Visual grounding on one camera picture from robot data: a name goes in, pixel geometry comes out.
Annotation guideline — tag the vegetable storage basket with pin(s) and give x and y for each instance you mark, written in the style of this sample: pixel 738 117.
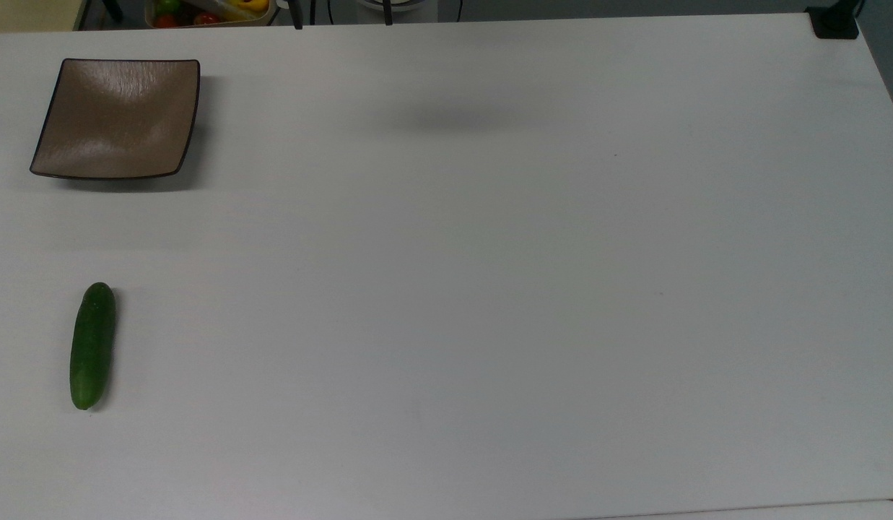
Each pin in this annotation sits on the vegetable storage basket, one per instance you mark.
pixel 266 18

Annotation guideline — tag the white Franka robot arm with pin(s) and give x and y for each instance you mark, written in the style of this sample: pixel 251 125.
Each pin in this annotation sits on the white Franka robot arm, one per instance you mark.
pixel 395 4

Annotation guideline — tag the black stand leg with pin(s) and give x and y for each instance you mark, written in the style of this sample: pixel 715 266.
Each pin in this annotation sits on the black stand leg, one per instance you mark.
pixel 111 7

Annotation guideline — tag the black clamped camera pole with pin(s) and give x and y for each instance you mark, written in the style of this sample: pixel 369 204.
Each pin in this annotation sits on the black clamped camera pole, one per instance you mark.
pixel 834 25

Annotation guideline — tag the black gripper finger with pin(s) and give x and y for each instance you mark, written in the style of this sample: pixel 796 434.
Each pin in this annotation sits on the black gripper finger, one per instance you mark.
pixel 387 13

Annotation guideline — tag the green cucumber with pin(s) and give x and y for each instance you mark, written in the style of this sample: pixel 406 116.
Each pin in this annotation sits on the green cucumber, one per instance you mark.
pixel 92 347

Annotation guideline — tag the red toy tomato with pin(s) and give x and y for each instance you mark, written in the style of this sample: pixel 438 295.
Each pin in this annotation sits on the red toy tomato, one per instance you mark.
pixel 164 21
pixel 205 19

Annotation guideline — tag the yellow toy bell pepper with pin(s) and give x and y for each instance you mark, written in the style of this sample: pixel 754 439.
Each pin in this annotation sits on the yellow toy bell pepper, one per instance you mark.
pixel 247 7

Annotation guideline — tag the green toy vegetable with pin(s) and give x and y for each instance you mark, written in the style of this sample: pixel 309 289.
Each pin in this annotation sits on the green toy vegetable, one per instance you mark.
pixel 168 6

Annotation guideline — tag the brown square ceramic plate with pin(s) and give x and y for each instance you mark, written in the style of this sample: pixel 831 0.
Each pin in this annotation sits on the brown square ceramic plate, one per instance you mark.
pixel 118 119

